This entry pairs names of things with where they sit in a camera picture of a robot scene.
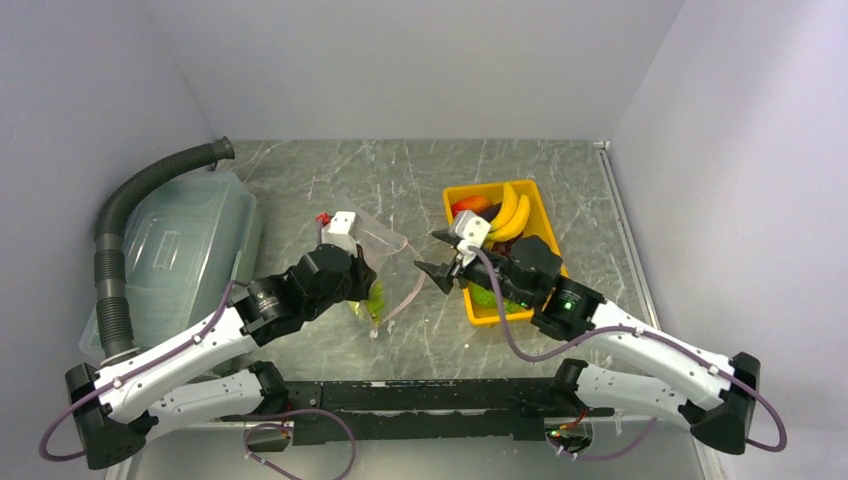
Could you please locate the yellow banana bunch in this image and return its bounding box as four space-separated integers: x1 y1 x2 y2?
486 183 531 242

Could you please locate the celery stalk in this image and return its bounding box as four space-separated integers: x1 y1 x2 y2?
348 280 385 329

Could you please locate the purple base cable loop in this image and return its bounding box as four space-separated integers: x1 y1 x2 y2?
242 407 358 480

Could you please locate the purple grape bunch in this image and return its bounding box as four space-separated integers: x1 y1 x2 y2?
487 238 517 258

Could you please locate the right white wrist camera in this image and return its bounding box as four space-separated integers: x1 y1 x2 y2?
448 210 491 247

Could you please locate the clear zip top bag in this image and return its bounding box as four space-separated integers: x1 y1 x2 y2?
335 193 425 339

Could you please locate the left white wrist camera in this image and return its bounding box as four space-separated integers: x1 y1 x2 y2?
315 211 361 257

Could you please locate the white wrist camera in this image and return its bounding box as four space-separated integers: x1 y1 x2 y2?
448 210 491 247
315 211 361 257

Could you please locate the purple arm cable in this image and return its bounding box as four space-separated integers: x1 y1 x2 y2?
467 246 788 462
38 279 250 462

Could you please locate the black corrugated hose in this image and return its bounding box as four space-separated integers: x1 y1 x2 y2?
93 136 236 359

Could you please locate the green grape bunch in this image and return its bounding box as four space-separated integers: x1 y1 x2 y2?
504 300 529 315

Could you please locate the green bumpy citrus fruit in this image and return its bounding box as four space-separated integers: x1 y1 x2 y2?
468 284 497 308

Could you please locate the red mango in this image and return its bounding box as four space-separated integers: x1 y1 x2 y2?
451 195 493 217

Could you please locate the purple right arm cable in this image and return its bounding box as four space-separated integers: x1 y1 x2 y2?
467 246 788 462

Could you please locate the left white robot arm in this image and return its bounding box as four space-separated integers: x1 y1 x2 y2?
65 244 377 470

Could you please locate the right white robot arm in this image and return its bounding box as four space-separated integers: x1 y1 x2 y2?
414 230 774 455

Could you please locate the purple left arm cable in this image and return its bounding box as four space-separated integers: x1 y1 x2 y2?
38 279 250 462

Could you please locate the yellow plastic tray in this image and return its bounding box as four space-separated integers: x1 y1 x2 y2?
442 179 561 327

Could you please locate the dark purple eggplant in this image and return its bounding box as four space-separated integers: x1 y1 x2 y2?
479 203 502 223

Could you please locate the clear plastic storage box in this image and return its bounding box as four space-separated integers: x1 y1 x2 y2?
79 170 261 370

